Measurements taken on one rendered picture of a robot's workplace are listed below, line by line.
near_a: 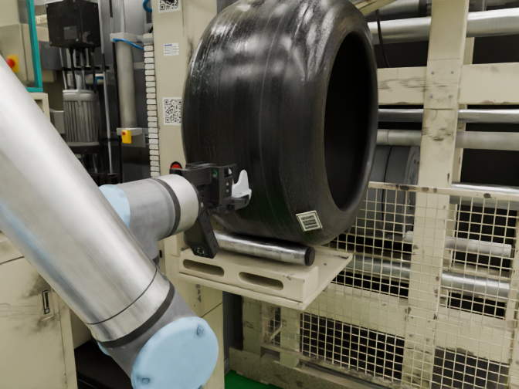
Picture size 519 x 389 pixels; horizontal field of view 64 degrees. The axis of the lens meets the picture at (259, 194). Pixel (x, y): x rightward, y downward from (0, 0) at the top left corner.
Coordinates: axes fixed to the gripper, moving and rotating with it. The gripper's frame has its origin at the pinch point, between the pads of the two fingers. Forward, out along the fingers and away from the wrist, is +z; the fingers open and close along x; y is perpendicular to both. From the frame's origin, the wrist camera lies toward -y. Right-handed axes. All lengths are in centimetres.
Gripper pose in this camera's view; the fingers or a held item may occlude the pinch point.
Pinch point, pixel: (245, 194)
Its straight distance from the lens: 81.4
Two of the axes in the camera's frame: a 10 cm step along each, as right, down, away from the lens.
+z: 4.9, -1.7, 8.5
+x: -8.7, -1.1, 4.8
